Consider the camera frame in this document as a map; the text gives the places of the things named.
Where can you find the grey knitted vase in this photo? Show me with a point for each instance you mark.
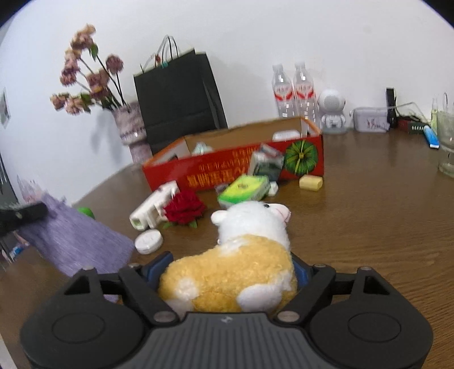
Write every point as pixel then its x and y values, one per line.
pixel 133 131

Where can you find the white robot speaker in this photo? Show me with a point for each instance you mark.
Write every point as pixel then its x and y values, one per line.
pixel 331 110

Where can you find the dried pink flowers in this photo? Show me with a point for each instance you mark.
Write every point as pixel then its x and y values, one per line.
pixel 95 80

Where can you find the yellow soap bar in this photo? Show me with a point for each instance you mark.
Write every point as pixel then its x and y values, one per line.
pixel 310 182

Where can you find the clear glass vase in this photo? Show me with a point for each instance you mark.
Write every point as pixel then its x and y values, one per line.
pixel 446 142

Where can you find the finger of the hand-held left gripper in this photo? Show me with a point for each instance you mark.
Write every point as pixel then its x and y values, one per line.
pixel 24 214

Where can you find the blue lighter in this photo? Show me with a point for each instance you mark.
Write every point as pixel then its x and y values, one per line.
pixel 431 137

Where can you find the red artificial rose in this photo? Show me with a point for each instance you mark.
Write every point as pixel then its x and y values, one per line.
pixel 184 209

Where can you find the white case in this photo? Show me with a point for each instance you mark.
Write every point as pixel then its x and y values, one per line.
pixel 286 135

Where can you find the white bottle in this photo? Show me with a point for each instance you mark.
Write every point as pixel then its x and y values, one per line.
pixel 152 207

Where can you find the clear water bottle red label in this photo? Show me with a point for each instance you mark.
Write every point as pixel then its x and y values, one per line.
pixel 283 95
pixel 305 95

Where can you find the black upright device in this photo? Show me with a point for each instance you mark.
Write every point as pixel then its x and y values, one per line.
pixel 391 106

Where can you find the white and yellow plush sheep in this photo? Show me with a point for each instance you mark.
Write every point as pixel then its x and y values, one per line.
pixel 230 269

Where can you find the small white eraser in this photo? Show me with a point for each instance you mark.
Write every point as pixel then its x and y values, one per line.
pixel 273 188

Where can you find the green ball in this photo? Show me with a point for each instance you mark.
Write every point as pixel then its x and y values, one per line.
pixel 87 212

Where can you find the green sponge pack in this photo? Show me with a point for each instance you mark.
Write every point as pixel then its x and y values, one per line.
pixel 244 190

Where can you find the dark red flat box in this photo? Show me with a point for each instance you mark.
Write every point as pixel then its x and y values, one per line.
pixel 413 126

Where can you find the black paper bag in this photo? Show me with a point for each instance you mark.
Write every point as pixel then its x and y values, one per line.
pixel 177 103

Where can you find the red cardboard box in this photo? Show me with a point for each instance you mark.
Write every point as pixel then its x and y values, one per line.
pixel 212 166

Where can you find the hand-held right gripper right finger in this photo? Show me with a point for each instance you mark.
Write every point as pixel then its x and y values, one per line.
pixel 302 276

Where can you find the wall picture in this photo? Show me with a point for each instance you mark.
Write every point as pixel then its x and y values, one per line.
pixel 4 108

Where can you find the white round tin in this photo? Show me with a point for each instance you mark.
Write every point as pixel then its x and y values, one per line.
pixel 149 242

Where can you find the purple knitted cloth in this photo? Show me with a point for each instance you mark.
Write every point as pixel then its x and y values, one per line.
pixel 78 244

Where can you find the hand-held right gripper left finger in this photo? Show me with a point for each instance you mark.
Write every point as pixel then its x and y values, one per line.
pixel 153 274

